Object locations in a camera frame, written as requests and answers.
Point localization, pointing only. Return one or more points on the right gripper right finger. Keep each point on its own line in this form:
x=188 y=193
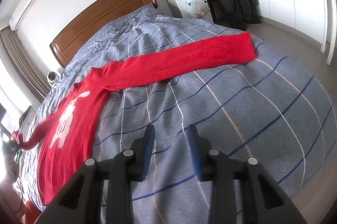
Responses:
x=263 y=200

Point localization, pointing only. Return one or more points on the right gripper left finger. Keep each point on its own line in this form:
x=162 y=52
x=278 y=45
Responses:
x=80 y=200

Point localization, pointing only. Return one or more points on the red knit sweater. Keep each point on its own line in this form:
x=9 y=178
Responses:
x=66 y=136

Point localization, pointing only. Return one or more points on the white window side cabinet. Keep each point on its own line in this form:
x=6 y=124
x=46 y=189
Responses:
x=26 y=120

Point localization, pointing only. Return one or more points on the beige curtain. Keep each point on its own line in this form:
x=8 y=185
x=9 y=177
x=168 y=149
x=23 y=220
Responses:
x=35 y=80

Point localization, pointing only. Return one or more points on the white air conditioner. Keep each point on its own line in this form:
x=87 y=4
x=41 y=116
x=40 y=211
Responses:
x=19 y=13

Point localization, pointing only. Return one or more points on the white plastic bag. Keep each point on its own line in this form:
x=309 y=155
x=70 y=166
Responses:
x=196 y=8

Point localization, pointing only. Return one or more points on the brown wooden headboard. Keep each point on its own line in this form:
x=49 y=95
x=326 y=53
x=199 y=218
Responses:
x=75 y=34

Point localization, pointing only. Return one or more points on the white round camera device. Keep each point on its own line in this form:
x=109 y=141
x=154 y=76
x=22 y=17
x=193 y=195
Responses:
x=52 y=78

